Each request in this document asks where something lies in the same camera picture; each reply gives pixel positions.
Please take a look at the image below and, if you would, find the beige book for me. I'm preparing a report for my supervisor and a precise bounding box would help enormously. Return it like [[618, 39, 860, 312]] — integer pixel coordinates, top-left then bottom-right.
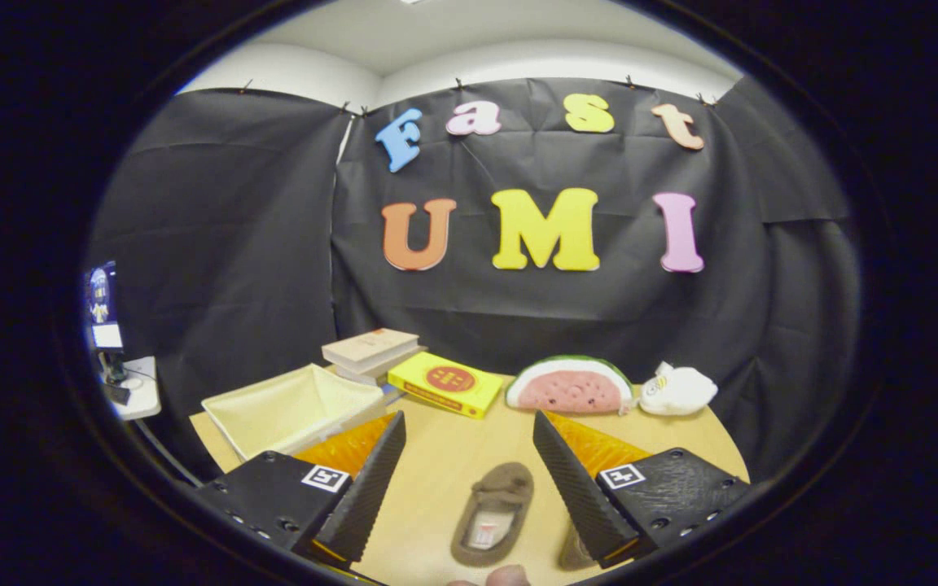
[[322, 328, 421, 367]]

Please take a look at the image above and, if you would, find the computer monitor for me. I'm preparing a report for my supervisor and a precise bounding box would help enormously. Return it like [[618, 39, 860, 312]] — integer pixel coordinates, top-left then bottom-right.
[[85, 260, 124, 352]]

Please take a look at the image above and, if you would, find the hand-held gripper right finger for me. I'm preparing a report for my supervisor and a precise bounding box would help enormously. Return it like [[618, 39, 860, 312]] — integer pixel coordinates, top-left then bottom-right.
[[533, 409, 751, 571]]

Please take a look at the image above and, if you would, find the yellow book with red circle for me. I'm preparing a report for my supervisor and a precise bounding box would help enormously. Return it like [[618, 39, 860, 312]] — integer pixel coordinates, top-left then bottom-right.
[[388, 352, 505, 420]]

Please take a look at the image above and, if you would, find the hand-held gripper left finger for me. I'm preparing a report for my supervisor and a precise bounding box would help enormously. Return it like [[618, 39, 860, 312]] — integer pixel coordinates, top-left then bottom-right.
[[192, 409, 407, 571]]

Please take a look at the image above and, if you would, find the watermelon slice plush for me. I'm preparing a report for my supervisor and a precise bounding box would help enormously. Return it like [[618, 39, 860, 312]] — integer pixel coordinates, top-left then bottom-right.
[[506, 355, 635, 416]]

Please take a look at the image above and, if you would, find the white plush toy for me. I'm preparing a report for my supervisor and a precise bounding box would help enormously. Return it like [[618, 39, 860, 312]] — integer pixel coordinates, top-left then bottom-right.
[[638, 361, 719, 417]]

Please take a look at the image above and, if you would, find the black backdrop cloth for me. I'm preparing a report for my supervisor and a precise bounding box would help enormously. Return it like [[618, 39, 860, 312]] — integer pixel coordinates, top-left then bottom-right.
[[86, 75, 865, 481]]

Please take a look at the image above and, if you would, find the grey book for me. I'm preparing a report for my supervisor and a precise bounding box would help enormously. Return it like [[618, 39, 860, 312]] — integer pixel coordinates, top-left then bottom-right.
[[335, 346, 429, 385]]

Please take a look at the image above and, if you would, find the brown fuzzy shoe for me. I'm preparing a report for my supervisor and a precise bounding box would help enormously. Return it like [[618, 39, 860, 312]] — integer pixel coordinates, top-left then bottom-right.
[[559, 521, 600, 571], [450, 462, 535, 568]]

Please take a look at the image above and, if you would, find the beige fabric storage box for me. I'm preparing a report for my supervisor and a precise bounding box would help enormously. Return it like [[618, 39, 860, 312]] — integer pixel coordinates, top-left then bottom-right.
[[201, 363, 388, 463]]

